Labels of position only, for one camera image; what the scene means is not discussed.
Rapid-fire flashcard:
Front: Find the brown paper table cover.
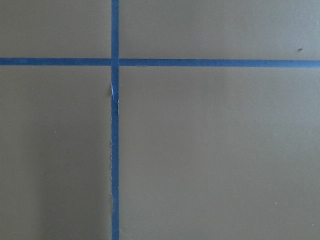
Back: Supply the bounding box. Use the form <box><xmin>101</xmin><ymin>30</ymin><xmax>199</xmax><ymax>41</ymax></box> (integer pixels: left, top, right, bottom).
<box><xmin>0</xmin><ymin>0</ymin><xmax>320</xmax><ymax>240</ymax></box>

